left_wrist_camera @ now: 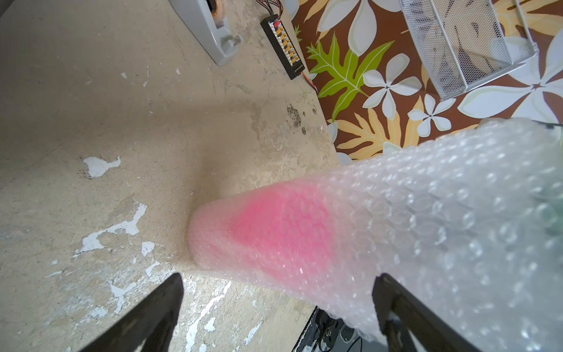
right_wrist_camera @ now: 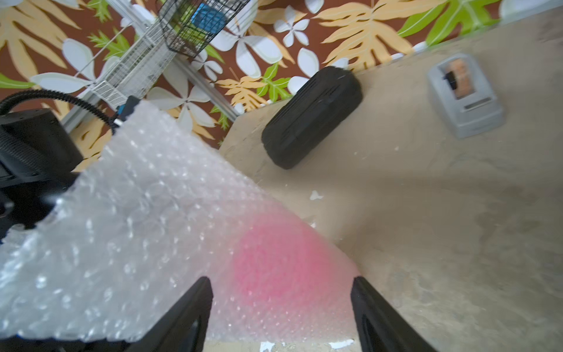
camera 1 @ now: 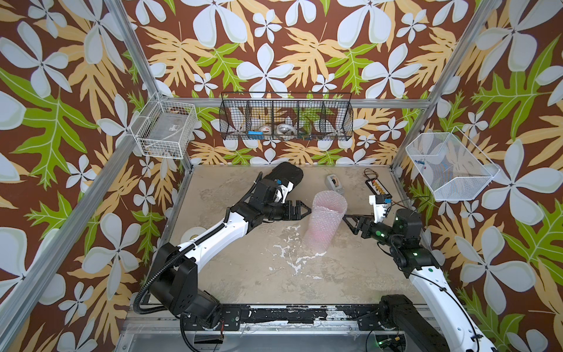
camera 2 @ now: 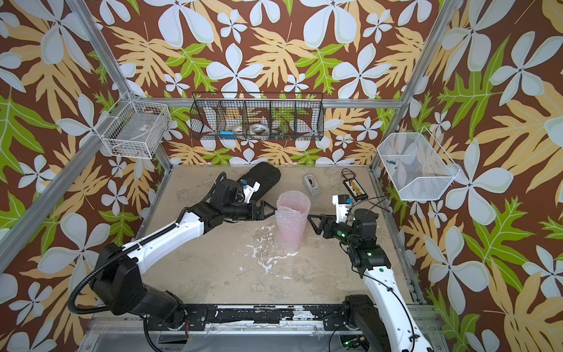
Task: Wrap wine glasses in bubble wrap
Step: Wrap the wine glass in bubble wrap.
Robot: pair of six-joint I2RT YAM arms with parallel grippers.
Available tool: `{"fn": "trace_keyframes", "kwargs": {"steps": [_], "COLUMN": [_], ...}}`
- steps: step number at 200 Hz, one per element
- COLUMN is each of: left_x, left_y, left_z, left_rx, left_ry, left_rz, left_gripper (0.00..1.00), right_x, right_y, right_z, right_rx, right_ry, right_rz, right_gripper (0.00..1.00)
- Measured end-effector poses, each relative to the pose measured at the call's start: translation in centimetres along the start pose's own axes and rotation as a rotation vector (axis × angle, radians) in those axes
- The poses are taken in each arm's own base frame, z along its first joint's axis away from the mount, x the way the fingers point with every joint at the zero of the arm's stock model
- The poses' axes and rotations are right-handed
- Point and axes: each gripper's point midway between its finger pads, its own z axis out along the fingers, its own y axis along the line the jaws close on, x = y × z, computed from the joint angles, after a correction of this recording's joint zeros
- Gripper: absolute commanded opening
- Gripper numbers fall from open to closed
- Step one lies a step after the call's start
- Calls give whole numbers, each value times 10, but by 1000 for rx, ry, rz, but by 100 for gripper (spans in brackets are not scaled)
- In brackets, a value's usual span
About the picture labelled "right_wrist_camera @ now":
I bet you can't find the white wire basket left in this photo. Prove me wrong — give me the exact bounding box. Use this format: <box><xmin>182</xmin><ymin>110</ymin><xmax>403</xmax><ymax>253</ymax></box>
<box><xmin>90</xmin><ymin>21</ymin><xmax>175</xmax><ymax>109</ymax></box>

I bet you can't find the pink plastic wine glass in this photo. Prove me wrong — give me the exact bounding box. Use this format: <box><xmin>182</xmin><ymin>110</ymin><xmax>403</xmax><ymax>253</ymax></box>
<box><xmin>232</xmin><ymin>221</ymin><xmax>334</xmax><ymax>304</ymax></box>

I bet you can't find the grey white small device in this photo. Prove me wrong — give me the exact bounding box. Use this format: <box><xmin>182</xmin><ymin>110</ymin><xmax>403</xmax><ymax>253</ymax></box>
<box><xmin>427</xmin><ymin>53</ymin><xmax>506</xmax><ymax>139</ymax></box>

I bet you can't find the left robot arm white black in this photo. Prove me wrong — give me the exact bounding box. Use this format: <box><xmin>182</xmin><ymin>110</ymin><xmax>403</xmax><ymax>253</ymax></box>
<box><xmin>1</xmin><ymin>89</ymin><xmax>140</xmax><ymax>238</ymax></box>

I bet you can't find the black wire basket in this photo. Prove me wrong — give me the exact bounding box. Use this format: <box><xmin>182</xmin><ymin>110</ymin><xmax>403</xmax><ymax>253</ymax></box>
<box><xmin>156</xmin><ymin>0</ymin><xmax>249</xmax><ymax>58</ymax></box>

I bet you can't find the clear bubble wrap sheet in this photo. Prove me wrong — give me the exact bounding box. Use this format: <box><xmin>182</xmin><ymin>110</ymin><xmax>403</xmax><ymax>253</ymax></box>
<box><xmin>1</xmin><ymin>102</ymin><xmax>358</xmax><ymax>343</ymax></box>

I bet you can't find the black hard plastic case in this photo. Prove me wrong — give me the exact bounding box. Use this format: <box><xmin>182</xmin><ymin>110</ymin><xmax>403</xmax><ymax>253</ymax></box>
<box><xmin>261</xmin><ymin>66</ymin><xmax>363</xmax><ymax>170</ymax></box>

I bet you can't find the clear tape roll in dispenser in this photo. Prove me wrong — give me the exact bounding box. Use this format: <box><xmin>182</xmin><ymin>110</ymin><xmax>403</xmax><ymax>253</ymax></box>
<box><xmin>444</xmin><ymin>59</ymin><xmax>474</xmax><ymax>99</ymax></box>

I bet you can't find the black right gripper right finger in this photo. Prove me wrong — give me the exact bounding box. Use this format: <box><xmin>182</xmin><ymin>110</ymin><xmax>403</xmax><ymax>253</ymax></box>
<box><xmin>350</xmin><ymin>277</ymin><xmax>435</xmax><ymax>352</ymax></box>

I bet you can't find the aluminium frame post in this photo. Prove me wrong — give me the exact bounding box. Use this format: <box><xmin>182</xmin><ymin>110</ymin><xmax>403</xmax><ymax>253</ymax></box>
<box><xmin>108</xmin><ymin>0</ymin><xmax>239</xmax><ymax>123</ymax></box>

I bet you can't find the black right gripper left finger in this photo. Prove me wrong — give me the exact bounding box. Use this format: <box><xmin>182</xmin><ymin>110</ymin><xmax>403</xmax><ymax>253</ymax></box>
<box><xmin>128</xmin><ymin>277</ymin><xmax>213</xmax><ymax>352</ymax></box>

